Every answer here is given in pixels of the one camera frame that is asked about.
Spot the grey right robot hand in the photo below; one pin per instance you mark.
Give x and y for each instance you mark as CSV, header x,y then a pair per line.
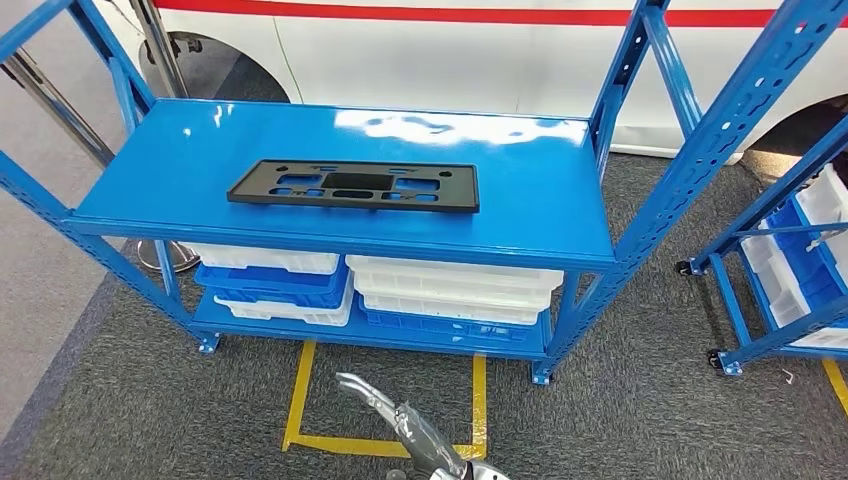
x,y
424,437

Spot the black plastic panel part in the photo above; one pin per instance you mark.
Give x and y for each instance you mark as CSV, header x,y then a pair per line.
x,y
460,189

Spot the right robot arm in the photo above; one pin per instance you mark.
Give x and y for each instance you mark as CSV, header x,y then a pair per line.
x,y
490,474

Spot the blue steel shelf rack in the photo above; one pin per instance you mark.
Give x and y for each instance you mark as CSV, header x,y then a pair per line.
x,y
730,301
166,166

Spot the yellow floor tape outline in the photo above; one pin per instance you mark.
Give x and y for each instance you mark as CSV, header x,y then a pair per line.
x,y
838,387
344,445

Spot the small white floor scrap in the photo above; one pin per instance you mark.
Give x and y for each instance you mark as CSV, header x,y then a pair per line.
x,y
788,376

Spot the white car with red stripe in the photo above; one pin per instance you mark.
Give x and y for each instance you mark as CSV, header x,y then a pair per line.
x,y
464,60

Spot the chrome stanchion post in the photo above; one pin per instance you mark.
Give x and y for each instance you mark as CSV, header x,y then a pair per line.
x,y
159,46
60,109

